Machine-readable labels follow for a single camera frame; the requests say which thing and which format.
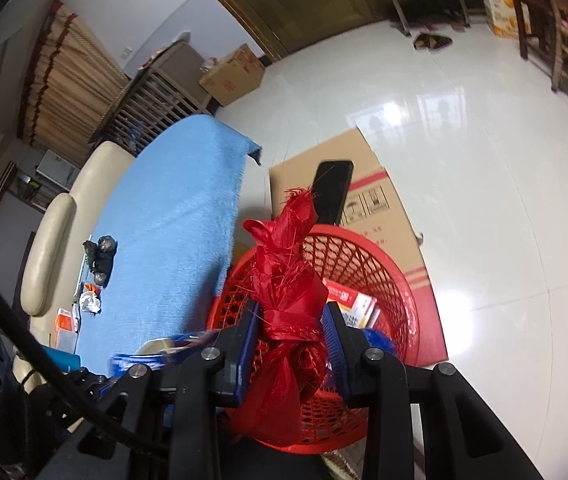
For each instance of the flat brown cardboard sheet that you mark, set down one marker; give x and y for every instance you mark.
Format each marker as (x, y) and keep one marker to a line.
(404, 240)

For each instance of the dark slipper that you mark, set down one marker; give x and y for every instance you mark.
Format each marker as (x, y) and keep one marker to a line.
(444, 40)
(424, 42)

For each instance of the black flat device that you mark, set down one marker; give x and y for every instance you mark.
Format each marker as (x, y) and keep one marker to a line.
(334, 190)

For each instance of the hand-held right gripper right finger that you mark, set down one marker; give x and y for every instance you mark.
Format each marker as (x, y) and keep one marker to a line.
(336, 345)

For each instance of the white appliance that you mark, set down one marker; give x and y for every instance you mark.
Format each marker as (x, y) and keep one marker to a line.
(56, 170)

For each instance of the orange carton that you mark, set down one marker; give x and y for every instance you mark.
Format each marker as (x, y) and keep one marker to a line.
(351, 300)

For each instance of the black plastic bag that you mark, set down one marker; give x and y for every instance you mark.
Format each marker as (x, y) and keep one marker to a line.
(101, 260)

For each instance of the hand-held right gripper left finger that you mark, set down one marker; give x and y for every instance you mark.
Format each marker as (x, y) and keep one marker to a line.
(236, 360)

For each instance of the red plastic basket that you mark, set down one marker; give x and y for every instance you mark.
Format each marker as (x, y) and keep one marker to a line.
(389, 280)

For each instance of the orange and yellow box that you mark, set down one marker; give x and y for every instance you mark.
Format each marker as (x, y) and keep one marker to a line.
(501, 10)

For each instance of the brown cardboard box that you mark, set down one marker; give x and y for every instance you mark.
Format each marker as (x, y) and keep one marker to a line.
(231, 77)

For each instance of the red plastic bag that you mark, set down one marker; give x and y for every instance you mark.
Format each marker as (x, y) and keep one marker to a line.
(284, 280)

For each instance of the grey wooden crib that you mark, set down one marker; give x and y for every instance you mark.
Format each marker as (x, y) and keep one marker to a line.
(153, 105)

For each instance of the cream leather sofa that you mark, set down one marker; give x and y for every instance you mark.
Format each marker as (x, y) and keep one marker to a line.
(43, 250)

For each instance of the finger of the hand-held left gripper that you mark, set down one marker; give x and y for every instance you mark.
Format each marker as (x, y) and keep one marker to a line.
(88, 380)

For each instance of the dark wooden stool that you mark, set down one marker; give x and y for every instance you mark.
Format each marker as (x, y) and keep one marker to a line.
(524, 25)

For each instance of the orange and white box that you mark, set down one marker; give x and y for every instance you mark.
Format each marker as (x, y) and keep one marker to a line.
(66, 325)

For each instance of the white and blue packet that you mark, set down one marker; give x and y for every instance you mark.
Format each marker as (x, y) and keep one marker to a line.
(89, 302)

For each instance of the beige curtain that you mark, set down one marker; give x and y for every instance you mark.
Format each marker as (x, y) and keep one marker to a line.
(63, 85)

